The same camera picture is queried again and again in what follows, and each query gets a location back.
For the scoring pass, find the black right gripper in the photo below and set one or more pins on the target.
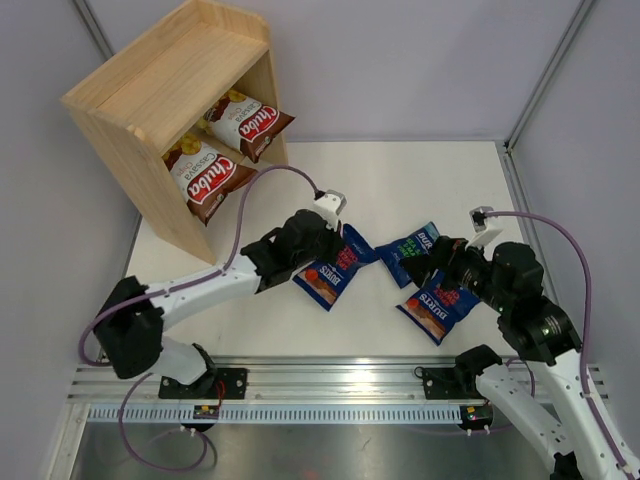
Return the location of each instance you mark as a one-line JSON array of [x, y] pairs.
[[447, 252]]

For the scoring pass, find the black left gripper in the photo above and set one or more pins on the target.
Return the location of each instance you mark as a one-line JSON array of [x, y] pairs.
[[335, 244]]

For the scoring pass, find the blue Burts spicy chilli bag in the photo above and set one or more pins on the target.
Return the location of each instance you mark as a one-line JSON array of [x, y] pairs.
[[325, 282]]

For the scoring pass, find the brown Chuba cassava chips bag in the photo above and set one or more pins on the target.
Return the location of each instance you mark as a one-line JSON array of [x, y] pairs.
[[204, 176]]

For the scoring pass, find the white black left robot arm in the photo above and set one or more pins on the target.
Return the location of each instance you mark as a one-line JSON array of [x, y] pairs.
[[132, 323]]

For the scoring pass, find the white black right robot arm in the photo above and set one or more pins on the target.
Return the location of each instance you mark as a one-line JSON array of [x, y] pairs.
[[577, 440]]

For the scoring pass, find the light wooden shelf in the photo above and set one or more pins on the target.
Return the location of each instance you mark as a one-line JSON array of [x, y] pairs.
[[136, 105]]

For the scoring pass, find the blue Burts sea salt bag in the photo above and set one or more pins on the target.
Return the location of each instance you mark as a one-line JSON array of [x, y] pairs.
[[417, 243]]

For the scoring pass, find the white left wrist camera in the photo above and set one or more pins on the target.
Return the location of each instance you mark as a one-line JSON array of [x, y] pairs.
[[329, 205]]

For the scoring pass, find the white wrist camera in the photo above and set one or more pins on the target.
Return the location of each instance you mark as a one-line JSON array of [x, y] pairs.
[[487, 227], [329, 205]]

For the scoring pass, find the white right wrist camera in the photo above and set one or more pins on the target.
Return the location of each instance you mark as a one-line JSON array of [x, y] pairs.
[[487, 227]]

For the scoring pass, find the aluminium mounting rail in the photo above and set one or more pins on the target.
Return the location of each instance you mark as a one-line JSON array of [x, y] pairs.
[[284, 380]]

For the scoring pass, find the white slotted cable duct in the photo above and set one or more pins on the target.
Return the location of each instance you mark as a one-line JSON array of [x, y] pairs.
[[436, 414]]

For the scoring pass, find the aluminium frame post right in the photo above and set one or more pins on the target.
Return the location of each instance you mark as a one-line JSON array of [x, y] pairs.
[[563, 47]]

